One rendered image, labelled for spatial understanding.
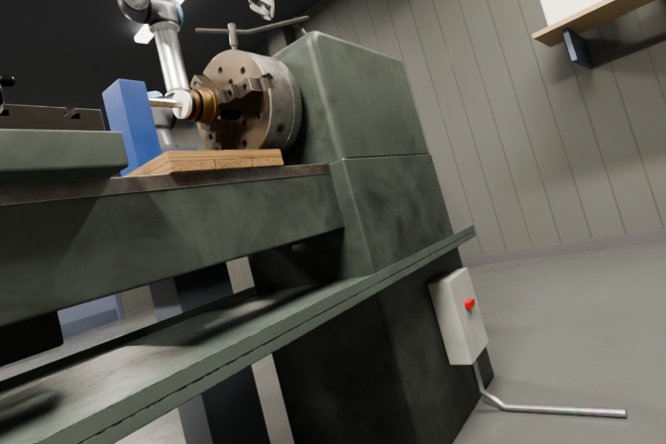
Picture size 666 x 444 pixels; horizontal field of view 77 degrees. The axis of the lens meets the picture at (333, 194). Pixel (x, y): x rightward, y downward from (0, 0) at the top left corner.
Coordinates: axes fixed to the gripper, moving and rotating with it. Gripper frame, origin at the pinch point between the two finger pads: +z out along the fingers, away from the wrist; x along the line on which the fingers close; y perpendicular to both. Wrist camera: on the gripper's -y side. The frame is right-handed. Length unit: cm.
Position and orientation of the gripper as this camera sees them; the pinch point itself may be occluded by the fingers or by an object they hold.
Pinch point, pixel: (272, 16)
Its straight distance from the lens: 140.5
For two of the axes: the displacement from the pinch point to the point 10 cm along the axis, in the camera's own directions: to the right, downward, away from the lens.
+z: 4.5, 8.7, -2.2
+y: -5.9, 1.0, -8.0
